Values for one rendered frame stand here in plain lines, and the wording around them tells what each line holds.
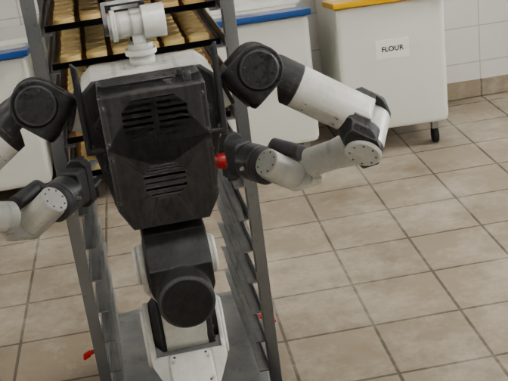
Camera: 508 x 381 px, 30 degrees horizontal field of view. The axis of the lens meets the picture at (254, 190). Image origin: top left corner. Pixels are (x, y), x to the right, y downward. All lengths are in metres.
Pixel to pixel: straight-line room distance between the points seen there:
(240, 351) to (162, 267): 1.03
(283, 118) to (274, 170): 2.41
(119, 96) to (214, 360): 0.84
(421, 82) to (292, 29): 0.68
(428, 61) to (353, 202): 0.85
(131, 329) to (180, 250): 1.22
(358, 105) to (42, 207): 0.71
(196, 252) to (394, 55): 2.79
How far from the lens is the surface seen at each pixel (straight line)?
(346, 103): 1.92
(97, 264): 2.52
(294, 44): 4.42
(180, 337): 2.31
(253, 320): 2.67
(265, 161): 2.12
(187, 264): 1.88
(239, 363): 2.82
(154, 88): 1.73
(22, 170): 4.54
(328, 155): 2.05
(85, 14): 2.29
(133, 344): 3.01
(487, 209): 4.02
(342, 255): 3.70
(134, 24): 1.88
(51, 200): 2.09
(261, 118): 4.48
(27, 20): 2.23
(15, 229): 2.08
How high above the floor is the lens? 1.64
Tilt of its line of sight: 22 degrees down
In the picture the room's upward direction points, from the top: 7 degrees counter-clockwise
